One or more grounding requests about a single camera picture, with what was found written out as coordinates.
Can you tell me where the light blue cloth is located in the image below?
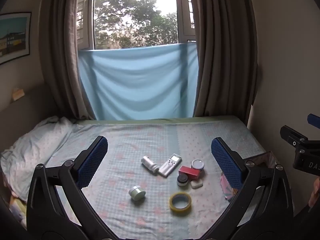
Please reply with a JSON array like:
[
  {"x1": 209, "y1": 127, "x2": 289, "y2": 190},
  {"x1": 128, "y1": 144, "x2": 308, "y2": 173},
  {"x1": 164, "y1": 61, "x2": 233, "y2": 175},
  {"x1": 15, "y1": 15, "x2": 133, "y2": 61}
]
[{"x1": 78, "y1": 42, "x2": 199, "y2": 120}]

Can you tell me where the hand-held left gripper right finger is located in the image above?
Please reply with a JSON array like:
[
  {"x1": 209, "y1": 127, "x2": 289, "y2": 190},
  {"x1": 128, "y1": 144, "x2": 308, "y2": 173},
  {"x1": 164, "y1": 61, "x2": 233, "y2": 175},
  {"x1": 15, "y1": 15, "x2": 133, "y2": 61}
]
[{"x1": 202, "y1": 137, "x2": 294, "y2": 240}]

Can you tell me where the checked floral bed sheet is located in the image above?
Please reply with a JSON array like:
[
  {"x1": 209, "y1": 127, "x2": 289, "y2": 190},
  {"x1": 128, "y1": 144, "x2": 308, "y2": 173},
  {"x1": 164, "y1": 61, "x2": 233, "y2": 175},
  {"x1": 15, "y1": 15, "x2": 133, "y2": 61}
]
[{"x1": 5, "y1": 119, "x2": 267, "y2": 240}]

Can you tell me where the small black jar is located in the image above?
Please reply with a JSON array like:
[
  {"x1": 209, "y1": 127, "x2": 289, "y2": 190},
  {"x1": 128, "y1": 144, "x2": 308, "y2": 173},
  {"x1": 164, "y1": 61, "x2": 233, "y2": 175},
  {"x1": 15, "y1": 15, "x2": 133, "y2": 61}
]
[{"x1": 176, "y1": 174, "x2": 189, "y2": 187}]

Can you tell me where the yellow tape roll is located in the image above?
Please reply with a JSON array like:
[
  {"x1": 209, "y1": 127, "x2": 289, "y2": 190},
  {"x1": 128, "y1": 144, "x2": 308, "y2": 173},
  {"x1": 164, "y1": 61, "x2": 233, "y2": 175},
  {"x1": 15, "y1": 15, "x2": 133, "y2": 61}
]
[{"x1": 169, "y1": 192, "x2": 192, "y2": 215}]

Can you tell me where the grey headboard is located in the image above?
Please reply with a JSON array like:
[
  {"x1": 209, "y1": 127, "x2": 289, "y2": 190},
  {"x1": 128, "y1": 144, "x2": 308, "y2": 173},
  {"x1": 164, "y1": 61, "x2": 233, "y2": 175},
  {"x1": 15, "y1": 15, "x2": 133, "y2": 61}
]
[{"x1": 0, "y1": 81, "x2": 54, "y2": 128}]

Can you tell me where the window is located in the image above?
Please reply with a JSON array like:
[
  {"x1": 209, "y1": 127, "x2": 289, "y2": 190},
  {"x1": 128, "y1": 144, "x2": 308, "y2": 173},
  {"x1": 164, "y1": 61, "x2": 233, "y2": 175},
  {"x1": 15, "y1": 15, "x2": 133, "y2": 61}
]
[{"x1": 76, "y1": 0, "x2": 197, "y2": 50}]

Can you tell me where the crumpled light quilt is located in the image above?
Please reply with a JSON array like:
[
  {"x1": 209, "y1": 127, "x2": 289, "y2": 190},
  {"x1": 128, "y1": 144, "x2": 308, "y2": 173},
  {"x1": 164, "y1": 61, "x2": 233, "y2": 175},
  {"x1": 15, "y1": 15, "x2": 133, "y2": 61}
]
[{"x1": 0, "y1": 116, "x2": 75, "y2": 202}]

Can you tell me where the brown curtain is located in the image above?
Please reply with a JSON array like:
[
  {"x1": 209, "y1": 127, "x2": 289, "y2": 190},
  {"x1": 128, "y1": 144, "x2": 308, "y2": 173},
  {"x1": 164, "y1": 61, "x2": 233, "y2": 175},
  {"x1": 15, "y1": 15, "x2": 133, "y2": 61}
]
[
  {"x1": 189, "y1": 0, "x2": 258, "y2": 117},
  {"x1": 39, "y1": 0, "x2": 97, "y2": 120}
]

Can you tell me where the white plastic bottle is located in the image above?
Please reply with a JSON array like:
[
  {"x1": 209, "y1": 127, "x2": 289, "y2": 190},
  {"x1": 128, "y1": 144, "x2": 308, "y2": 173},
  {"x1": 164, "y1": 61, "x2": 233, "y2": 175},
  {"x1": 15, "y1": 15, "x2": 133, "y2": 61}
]
[{"x1": 141, "y1": 156, "x2": 160, "y2": 173}]

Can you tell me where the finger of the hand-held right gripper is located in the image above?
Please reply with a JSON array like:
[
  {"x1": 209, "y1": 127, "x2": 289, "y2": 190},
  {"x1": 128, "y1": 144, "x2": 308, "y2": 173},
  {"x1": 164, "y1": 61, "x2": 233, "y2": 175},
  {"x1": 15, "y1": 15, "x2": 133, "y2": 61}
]
[
  {"x1": 280, "y1": 125, "x2": 308, "y2": 147},
  {"x1": 307, "y1": 113, "x2": 320, "y2": 127}
]

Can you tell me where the red box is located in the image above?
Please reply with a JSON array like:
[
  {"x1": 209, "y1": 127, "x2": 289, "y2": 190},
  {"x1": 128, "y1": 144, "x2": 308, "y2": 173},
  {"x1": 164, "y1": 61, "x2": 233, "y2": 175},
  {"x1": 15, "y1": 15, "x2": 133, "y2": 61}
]
[{"x1": 178, "y1": 165, "x2": 201, "y2": 180}]

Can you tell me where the pale green jar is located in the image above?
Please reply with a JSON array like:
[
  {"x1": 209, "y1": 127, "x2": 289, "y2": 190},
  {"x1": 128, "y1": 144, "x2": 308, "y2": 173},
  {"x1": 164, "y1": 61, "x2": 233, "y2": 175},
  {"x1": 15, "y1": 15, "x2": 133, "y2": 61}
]
[{"x1": 128, "y1": 185, "x2": 146, "y2": 201}]

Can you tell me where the framed picture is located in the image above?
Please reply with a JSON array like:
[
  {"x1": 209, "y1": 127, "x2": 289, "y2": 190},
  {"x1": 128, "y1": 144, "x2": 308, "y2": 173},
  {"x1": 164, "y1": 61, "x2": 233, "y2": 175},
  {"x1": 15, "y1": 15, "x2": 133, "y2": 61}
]
[{"x1": 0, "y1": 12, "x2": 32, "y2": 65}]

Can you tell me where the person's right hand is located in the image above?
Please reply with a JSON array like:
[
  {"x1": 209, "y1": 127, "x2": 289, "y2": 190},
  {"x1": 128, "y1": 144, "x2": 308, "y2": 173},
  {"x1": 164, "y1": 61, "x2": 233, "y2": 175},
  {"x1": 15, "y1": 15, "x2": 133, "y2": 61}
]
[{"x1": 308, "y1": 176, "x2": 320, "y2": 207}]

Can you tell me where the white jar grey lid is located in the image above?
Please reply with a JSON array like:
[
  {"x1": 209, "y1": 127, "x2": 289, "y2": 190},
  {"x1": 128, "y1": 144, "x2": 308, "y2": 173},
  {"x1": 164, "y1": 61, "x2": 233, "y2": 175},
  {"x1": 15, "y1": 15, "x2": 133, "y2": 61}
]
[{"x1": 191, "y1": 159, "x2": 205, "y2": 174}]

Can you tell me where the white remote control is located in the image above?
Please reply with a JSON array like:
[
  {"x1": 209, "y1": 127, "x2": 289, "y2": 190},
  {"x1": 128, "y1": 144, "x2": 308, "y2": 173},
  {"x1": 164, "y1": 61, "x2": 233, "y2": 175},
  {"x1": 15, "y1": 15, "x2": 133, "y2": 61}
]
[{"x1": 158, "y1": 153, "x2": 182, "y2": 178}]

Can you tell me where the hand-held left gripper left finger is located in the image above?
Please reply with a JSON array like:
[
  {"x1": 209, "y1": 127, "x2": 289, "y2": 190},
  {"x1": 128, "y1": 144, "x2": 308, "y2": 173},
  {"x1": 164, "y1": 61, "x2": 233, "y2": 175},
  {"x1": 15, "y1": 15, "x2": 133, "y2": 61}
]
[{"x1": 26, "y1": 135, "x2": 118, "y2": 240}]

